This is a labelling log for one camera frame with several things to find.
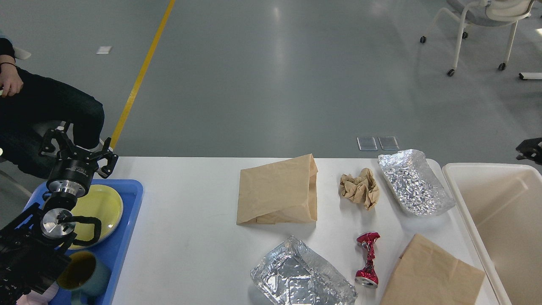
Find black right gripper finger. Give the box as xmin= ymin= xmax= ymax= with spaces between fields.
xmin=516 ymin=138 xmax=542 ymax=165

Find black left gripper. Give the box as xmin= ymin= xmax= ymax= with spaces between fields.
xmin=39 ymin=124 xmax=119 ymax=198

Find yellow plastic plate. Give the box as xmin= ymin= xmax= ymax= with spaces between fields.
xmin=71 ymin=185 xmax=124 ymax=245

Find pink mug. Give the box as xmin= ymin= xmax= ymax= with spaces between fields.
xmin=16 ymin=283 xmax=59 ymax=305

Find brown paper bag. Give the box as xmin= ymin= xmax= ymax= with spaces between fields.
xmin=236 ymin=154 xmax=318 ymax=225
xmin=380 ymin=234 xmax=486 ymax=305

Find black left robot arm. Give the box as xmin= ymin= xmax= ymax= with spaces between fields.
xmin=0 ymin=123 xmax=119 ymax=305

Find person's left hand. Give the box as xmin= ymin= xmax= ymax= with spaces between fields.
xmin=0 ymin=62 xmax=23 ymax=98

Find beige plastic bin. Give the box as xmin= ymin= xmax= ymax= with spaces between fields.
xmin=442 ymin=163 xmax=542 ymax=305

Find blue plastic tray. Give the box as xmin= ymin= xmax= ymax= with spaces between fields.
xmin=23 ymin=179 xmax=144 ymax=305

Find person in black clothes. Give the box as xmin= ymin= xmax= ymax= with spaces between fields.
xmin=0 ymin=35 xmax=105 ymax=179

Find white chair leg right edge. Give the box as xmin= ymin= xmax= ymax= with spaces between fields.
xmin=518 ymin=72 xmax=542 ymax=80

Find crumpled foil sheet right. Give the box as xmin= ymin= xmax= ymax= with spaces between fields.
xmin=378 ymin=149 xmax=456 ymax=217

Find teal mug yellow inside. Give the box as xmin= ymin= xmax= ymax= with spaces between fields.
xmin=57 ymin=251 xmax=111 ymax=305

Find white office chair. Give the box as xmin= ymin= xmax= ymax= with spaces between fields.
xmin=420 ymin=0 xmax=534 ymax=77

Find floor socket plate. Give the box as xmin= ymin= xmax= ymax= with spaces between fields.
xmin=378 ymin=136 xmax=399 ymax=151
xmin=357 ymin=136 xmax=378 ymax=151

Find yellow floor tape line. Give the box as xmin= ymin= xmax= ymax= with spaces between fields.
xmin=110 ymin=0 xmax=176 ymax=149

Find crumpled brown paper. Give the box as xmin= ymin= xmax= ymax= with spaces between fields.
xmin=340 ymin=168 xmax=381 ymax=211

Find crushed red can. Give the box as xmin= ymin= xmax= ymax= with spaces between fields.
xmin=355 ymin=231 xmax=381 ymax=289

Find foil tray front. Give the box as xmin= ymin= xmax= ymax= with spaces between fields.
xmin=250 ymin=236 xmax=358 ymax=305

